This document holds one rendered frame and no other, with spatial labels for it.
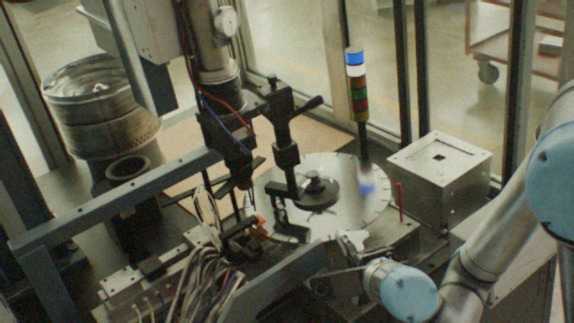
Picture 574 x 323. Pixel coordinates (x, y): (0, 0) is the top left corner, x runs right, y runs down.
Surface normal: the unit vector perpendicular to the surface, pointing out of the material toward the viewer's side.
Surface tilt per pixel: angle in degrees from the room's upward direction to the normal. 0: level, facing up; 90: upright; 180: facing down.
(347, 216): 0
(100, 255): 0
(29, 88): 90
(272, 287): 90
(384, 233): 0
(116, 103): 90
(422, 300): 57
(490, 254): 88
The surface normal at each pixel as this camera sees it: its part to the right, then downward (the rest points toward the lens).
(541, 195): -0.51, 0.43
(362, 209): -0.15, -0.83
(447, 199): 0.59, 0.36
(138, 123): 0.75, 0.26
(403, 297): 0.15, -0.03
